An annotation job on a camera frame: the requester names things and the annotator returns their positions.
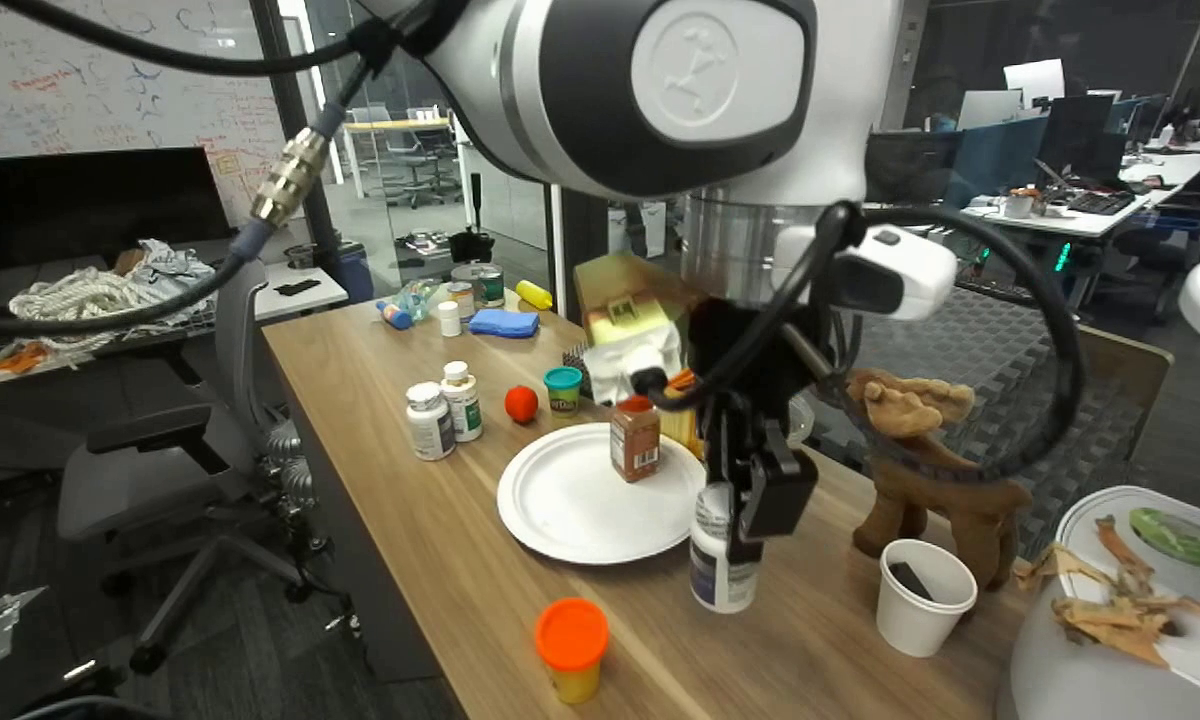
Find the red orange ball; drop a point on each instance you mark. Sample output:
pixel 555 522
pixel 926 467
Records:
pixel 520 407

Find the teal lid small tub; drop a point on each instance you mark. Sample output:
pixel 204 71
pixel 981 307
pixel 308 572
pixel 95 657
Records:
pixel 566 386

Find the blue sponge cloth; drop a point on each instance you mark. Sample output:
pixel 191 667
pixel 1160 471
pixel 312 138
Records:
pixel 506 326

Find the white paper cup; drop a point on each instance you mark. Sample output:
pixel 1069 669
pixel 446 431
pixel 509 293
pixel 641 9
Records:
pixel 920 594

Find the yellow mustard bottle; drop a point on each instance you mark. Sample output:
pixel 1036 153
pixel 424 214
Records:
pixel 532 293

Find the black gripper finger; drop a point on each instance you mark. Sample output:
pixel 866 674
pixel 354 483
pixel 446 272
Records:
pixel 774 492
pixel 722 439

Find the spice jar orange lid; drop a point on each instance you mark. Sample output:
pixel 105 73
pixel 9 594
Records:
pixel 635 439

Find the yellow tea bag box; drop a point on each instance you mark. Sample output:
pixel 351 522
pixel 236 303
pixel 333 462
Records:
pixel 635 319

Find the grey office chair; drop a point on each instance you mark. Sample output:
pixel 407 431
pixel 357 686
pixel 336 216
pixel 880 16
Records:
pixel 221 456

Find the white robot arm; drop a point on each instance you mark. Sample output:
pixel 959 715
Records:
pixel 762 111

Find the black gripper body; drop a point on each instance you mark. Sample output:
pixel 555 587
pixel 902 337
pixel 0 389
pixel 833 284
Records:
pixel 748 372

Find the small white jar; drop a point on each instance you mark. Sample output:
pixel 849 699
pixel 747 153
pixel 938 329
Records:
pixel 450 319

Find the white pill bottle green label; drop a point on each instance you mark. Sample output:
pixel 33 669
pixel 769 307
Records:
pixel 465 402

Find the white paper plate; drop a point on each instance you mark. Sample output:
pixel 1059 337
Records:
pixel 566 501

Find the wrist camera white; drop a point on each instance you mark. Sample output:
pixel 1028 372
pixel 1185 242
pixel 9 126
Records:
pixel 890 272

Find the white pill bottle front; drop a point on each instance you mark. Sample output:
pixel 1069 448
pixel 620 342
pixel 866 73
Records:
pixel 429 423

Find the white pill bottle blue label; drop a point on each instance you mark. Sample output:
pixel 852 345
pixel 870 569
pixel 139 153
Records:
pixel 716 583

